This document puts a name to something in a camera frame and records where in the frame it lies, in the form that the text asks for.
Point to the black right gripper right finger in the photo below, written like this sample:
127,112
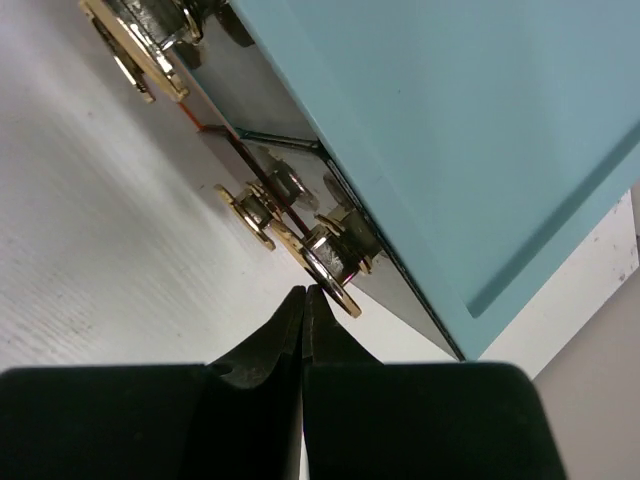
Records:
364,419

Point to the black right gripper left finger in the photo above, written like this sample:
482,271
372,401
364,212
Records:
234,418

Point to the drawer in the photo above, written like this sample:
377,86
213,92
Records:
310,207

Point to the teal drawer box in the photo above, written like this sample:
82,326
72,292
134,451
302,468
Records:
494,143

